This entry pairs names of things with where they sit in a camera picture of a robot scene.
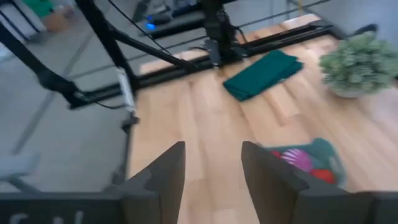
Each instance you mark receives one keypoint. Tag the black device with blue light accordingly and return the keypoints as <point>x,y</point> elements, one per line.
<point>152,26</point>

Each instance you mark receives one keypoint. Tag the white plastic bracket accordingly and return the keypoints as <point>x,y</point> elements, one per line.
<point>126,90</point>

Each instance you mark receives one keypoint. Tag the teal plastic basket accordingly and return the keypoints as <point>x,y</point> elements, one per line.
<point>323,149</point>

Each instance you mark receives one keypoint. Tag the green box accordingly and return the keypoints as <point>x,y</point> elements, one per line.
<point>40,6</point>

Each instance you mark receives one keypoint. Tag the green folded cloth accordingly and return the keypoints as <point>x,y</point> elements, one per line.
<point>261,76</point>

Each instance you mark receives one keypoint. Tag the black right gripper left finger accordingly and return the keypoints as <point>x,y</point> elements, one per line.
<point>161,193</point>

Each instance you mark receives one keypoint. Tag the pink dragon fruit toy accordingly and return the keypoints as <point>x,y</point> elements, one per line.
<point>275,153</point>

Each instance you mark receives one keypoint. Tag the brown cardboard box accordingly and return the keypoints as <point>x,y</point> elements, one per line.
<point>57,20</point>

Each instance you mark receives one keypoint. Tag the red toy tomato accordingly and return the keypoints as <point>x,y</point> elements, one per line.
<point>323,175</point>

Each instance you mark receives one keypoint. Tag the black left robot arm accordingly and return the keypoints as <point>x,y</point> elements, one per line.
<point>220,31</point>

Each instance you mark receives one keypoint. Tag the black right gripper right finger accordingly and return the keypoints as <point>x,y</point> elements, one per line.
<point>273,196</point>

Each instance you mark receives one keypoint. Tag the purple white striped ball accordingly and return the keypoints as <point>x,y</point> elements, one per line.
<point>297,159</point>

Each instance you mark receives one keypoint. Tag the black aluminium table frame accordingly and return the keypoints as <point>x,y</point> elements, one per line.
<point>168,76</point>

